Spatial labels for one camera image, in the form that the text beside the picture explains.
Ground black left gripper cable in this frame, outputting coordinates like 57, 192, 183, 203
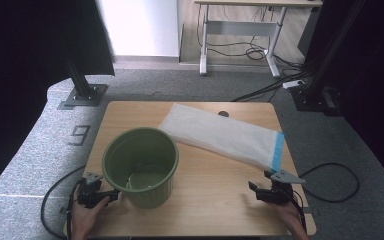
40, 164, 88, 240

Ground person's left hand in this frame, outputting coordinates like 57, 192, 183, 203
69, 195, 111, 240

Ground white plastic bag blue band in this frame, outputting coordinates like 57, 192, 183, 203
158, 102, 286, 175

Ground white panel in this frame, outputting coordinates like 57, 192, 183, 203
95, 0, 182, 58

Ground white desk with metal legs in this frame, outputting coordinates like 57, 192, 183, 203
193, 0, 324, 79

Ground green plastic bin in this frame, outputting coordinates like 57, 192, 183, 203
101, 126, 180, 210

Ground black metal stand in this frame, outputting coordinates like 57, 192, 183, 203
57, 46, 110, 111
289, 0, 369, 114

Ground white power strip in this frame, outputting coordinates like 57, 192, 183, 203
282, 79, 306, 90

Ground black floor cable bundle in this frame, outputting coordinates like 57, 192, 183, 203
230, 54, 318, 103

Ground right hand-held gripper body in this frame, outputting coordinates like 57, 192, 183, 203
261, 169, 306, 206

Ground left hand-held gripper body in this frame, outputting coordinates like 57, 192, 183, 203
76, 171, 110, 210

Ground thin black right gripper cable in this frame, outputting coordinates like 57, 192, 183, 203
289, 189, 308, 234

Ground black looped cable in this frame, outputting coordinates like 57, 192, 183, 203
298, 162, 361, 204

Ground black curtain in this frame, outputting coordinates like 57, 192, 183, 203
297, 0, 384, 196
0, 0, 116, 203

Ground black coiled cables under desk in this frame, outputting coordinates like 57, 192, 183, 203
195, 3, 283, 62

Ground person's right hand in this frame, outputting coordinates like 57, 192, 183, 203
269, 199, 311, 240

